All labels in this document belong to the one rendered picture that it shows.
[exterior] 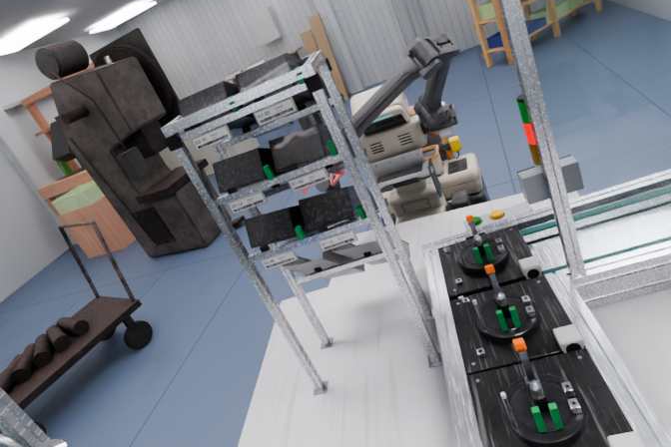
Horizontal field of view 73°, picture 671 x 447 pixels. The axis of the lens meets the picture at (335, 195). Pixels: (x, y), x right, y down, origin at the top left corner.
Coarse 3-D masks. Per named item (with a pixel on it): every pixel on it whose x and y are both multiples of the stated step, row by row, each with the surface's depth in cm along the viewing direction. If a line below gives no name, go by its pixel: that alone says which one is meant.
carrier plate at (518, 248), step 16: (464, 240) 137; (512, 240) 128; (448, 256) 133; (512, 256) 122; (528, 256) 119; (448, 272) 127; (464, 272) 124; (496, 272) 119; (512, 272) 116; (448, 288) 121; (464, 288) 118; (480, 288) 116
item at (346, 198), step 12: (336, 192) 104; (348, 192) 104; (300, 204) 108; (312, 204) 107; (324, 204) 106; (336, 204) 104; (348, 204) 103; (360, 204) 109; (312, 216) 107; (324, 216) 106; (336, 216) 105; (348, 216) 104
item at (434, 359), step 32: (256, 96) 89; (320, 96) 88; (352, 128) 108; (192, 160) 97; (352, 160) 94; (224, 224) 102; (256, 288) 109; (416, 288) 127; (416, 320) 110; (320, 384) 121
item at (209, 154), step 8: (192, 144) 782; (240, 144) 789; (248, 144) 813; (256, 144) 839; (160, 152) 805; (168, 152) 801; (192, 152) 790; (200, 152) 786; (208, 152) 782; (232, 152) 772; (240, 152) 782; (168, 160) 809; (176, 160) 805; (208, 160) 790; (216, 160) 787; (208, 168) 798
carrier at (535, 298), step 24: (504, 288) 112; (528, 288) 109; (456, 312) 112; (480, 312) 99; (504, 312) 101; (528, 312) 98; (552, 312) 100; (480, 336) 102; (504, 336) 97; (528, 336) 96; (552, 336) 94; (576, 336) 90; (480, 360) 96; (504, 360) 94
